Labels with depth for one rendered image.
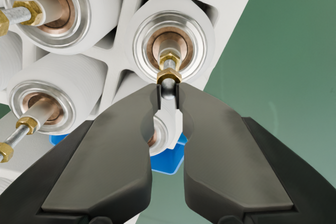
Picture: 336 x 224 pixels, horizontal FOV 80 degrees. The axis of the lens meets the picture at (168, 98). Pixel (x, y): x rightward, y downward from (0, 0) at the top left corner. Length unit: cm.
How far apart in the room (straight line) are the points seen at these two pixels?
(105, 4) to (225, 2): 14
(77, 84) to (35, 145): 33
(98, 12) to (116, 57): 10
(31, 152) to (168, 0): 46
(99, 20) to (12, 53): 17
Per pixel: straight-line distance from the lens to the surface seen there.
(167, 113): 25
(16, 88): 28
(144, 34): 21
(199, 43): 21
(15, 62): 36
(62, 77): 26
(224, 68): 50
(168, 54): 17
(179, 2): 21
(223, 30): 29
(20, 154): 56
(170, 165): 54
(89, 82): 29
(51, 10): 21
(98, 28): 22
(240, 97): 55
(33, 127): 25
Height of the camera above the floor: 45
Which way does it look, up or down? 60 degrees down
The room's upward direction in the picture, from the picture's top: 179 degrees counter-clockwise
